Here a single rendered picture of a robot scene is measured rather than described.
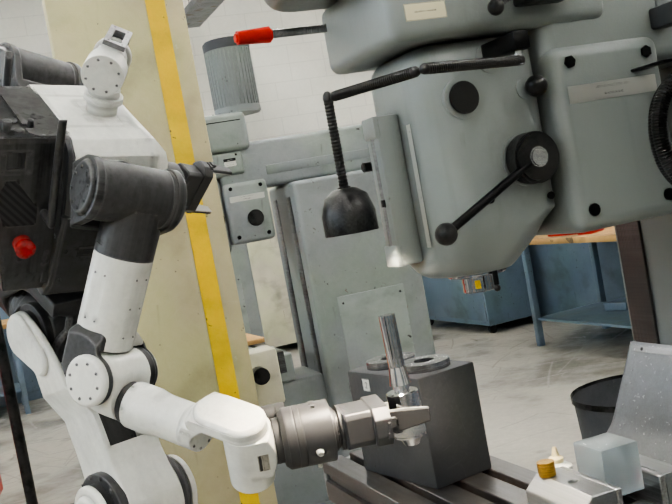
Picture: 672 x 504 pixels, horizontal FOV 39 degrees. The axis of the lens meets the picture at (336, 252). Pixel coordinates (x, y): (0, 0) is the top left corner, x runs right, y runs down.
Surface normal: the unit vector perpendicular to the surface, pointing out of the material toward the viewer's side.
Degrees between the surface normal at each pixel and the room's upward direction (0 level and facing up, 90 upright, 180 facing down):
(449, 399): 90
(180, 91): 90
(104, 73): 116
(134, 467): 60
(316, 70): 90
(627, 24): 90
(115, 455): 74
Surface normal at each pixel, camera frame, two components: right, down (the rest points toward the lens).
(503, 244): 0.40, 0.44
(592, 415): -0.86, 0.25
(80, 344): -0.46, 0.03
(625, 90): 0.36, -0.02
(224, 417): -0.07, -0.83
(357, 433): 0.14, 0.03
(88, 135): 0.24, -0.86
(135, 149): 0.54, -0.30
